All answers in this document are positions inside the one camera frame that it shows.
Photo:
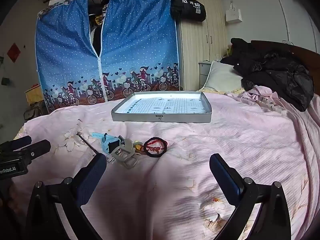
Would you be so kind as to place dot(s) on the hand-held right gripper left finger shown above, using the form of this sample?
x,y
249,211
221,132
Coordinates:
x,y
92,173

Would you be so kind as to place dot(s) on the blue dotted fabric wardrobe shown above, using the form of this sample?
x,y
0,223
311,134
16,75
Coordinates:
x,y
62,55

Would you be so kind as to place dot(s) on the black tote bag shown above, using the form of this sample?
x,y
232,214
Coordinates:
x,y
188,8

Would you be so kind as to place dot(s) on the dark hanging clothes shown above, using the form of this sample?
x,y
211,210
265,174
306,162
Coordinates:
x,y
97,33

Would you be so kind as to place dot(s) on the yellowish cloth item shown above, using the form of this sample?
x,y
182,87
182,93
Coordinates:
x,y
229,52

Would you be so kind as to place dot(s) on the white paper bag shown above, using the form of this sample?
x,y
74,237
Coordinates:
x,y
234,15

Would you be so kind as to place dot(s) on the light wooden wardrobe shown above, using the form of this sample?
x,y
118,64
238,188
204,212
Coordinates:
x,y
195,50

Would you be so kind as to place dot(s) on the black jacket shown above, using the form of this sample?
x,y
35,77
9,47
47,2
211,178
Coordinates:
x,y
277,72

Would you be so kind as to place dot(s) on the pink floral bedsheet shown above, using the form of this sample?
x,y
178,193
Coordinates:
x,y
175,180

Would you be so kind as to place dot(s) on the red wall decoration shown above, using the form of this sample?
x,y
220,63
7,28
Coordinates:
x,y
13,52

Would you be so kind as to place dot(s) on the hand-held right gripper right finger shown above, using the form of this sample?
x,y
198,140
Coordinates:
x,y
225,177

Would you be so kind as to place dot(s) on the beige hair clip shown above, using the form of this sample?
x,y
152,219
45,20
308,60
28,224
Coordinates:
x,y
129,156

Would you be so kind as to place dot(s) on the black pen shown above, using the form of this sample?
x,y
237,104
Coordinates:
x,y
87,142

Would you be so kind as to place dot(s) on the white pillow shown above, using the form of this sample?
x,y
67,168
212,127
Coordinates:
x,y
222,80

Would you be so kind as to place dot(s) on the yellow box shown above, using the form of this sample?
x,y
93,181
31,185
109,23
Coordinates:
x,y
33,95

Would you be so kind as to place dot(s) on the black checked hair clip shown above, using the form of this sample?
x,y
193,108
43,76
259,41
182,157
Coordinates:
x,y
121,140

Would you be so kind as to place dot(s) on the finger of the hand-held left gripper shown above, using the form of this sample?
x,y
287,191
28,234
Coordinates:
x,y
37,148
23,140

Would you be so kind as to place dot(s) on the silver hair clip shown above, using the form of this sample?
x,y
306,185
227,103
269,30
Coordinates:
x,y
117,153

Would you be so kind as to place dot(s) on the silver shallow box tray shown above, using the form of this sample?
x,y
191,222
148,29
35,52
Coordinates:
x,y
162,117

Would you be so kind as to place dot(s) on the grey nightstand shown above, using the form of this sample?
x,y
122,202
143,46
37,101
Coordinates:
x,y
204,75

